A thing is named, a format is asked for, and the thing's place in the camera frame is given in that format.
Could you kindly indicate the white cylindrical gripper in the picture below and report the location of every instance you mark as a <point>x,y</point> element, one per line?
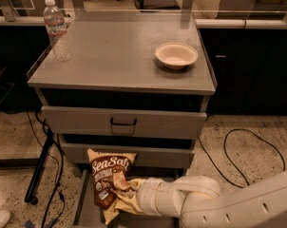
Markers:
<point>145,196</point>

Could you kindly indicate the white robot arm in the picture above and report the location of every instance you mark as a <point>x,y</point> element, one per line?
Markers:
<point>196,202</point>

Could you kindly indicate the brown sea salt chip bag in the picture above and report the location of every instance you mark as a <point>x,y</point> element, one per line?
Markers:
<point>108,172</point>

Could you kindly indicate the grey top drawer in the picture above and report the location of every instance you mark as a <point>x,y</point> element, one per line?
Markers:
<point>121,122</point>

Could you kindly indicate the clear plastic water bottle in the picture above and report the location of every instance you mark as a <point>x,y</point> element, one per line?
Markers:
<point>57,31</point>

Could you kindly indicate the white horizontal rail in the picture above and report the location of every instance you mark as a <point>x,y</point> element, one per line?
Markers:
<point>201,23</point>

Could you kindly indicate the grey middle drawer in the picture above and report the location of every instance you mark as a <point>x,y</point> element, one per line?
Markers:
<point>151,152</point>

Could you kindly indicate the grey bottom drawer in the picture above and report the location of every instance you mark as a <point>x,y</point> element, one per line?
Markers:
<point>88,215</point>

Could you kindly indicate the black desk leg with caster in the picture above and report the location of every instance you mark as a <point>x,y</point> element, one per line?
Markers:
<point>37,174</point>

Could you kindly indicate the grey metal drawer cabinet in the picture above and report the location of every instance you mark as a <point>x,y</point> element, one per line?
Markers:
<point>113,65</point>

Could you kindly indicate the white paper bowl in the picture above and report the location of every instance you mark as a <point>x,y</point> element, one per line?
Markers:
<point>176,55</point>

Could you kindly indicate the white shoe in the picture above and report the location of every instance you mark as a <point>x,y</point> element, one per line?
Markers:
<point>5,216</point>

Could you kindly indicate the grey drawer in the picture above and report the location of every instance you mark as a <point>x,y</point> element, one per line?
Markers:
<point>88,215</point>
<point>121,122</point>
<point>151,152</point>

